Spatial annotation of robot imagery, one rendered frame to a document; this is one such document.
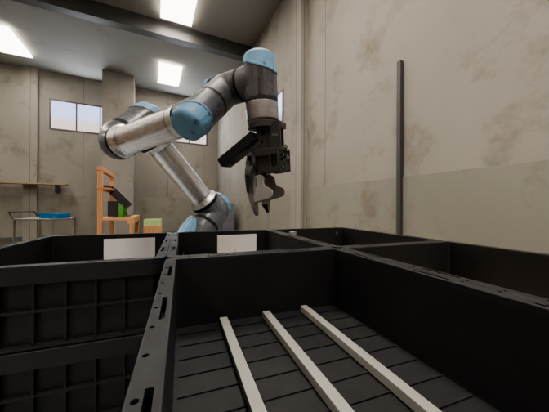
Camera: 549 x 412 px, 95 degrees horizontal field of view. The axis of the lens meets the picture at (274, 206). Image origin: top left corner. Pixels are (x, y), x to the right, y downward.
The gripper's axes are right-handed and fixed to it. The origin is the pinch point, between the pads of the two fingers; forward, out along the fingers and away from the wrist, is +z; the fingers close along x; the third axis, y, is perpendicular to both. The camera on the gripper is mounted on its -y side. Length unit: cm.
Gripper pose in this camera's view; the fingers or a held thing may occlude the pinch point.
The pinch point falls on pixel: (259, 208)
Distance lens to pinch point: 61.8
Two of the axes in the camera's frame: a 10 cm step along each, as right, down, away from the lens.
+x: 4.2, -1.0, 9.0
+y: 9.1, 0.0, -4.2
